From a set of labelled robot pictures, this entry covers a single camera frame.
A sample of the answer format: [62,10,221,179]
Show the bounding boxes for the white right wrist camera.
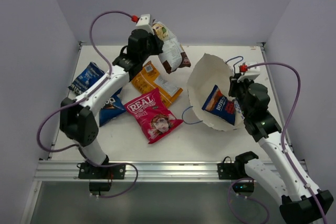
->
[236,61,260,82]

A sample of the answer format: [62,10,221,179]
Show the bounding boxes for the blue Burts crisps bag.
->
[202,85,236,125]

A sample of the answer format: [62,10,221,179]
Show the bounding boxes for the orange potato chips bag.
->
[131,61,183,108]

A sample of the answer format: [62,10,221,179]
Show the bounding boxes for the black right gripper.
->
[228,73,255,119]

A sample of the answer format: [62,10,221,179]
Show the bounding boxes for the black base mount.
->
[217,156,255,196]
[77,162,126,195]

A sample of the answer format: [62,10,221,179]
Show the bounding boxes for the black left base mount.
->
[77,162,126,195]

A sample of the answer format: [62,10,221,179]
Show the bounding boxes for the aluminium mounting rail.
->
[33,160,224,182]

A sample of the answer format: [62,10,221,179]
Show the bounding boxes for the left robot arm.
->
[60,29,163,178]

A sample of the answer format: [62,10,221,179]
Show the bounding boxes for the pink Real crisps bag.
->
[124,88,183,144]

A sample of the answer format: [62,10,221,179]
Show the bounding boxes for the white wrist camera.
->
[236,61,260,82]
[136,14,153,29]

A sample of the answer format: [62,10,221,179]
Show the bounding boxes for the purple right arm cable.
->
[248,62,329,224]

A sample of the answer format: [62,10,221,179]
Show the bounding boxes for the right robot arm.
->
[229,74,334,223]

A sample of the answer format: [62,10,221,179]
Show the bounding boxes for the blue checkered paper bag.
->
[182,54,244,132]

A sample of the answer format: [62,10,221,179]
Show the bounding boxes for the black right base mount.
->
[217,156,255,196]

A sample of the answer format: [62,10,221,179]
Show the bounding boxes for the dark blue popcorn bag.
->
[68,62,104,95]

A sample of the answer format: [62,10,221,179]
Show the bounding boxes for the blue Doritos bag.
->
[99,88,126,127]

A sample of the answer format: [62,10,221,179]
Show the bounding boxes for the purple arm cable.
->
[36,10,134,167]
[248,62,329,224]

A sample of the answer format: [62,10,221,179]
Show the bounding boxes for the gold brown snack bag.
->
[152,22,191,74]

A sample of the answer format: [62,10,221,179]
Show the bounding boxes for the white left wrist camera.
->
[136,14,153,29]

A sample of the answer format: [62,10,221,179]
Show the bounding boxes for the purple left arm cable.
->
[36,10,134,167]

